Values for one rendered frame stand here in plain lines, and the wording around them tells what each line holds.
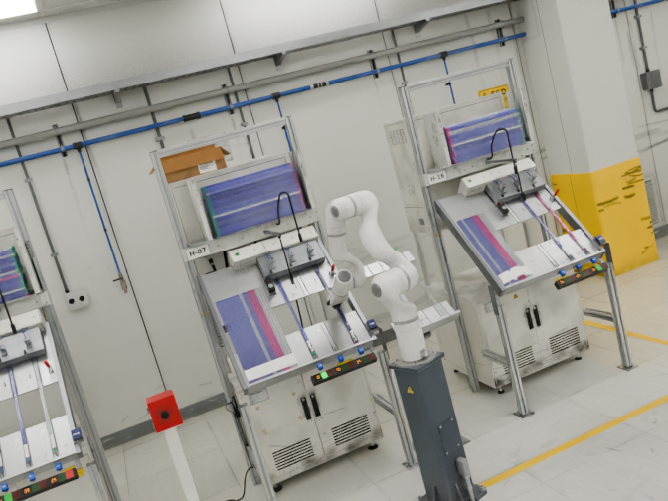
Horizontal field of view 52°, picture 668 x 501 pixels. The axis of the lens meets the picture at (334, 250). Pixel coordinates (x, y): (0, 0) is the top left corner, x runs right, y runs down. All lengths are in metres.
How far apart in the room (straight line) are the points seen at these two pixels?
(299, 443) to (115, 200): 2.26
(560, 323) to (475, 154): 1.15
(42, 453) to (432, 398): 1.71
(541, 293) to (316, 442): 1.60
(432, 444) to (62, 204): 3.09
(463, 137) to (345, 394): 1.63
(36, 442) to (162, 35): 3.00
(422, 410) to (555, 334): 1.51
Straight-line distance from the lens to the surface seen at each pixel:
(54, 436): 3.34
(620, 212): 6.10
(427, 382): 3.04
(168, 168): 3.89
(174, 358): 5.21
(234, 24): 5.30
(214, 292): 3.58
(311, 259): 3.61
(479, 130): 4.16
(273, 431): 3.71
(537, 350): 4.31
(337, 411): 3.79
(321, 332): 3.43
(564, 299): 4.37
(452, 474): 3.24
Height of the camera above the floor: 1.76
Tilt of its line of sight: 10 degrees down
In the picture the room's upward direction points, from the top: 15 degrees counter-clockwise
